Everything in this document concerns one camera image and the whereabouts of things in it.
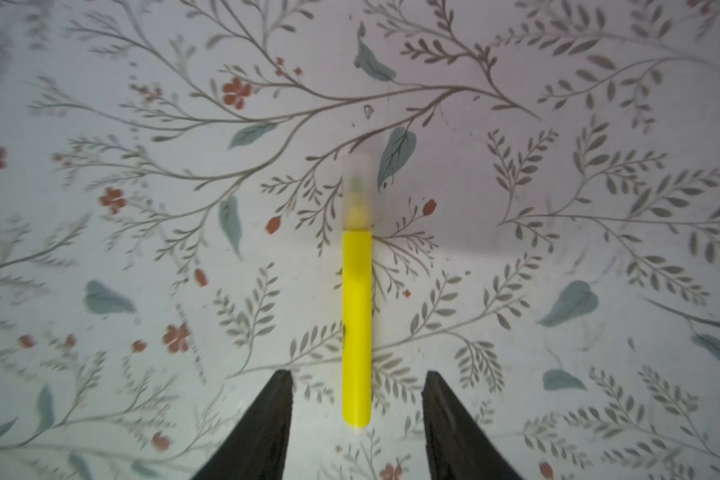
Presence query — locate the yellow highlighter pen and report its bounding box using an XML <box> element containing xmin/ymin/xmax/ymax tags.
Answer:
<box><xmin>342</xmin><ymin>154</ymin><xmax>373</xmax><ymax>429</ymax></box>

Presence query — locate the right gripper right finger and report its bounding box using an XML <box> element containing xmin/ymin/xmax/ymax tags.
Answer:
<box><xmin>422</xmin><ymin>370</ymin><xmax>521</xmax><ymax>480</ymax></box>

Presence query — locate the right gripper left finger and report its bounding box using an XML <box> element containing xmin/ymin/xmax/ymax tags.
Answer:
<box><xmin>193</xmin><ymin>370</ymin><xmax>293</xmax><ymax>480</ymax></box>

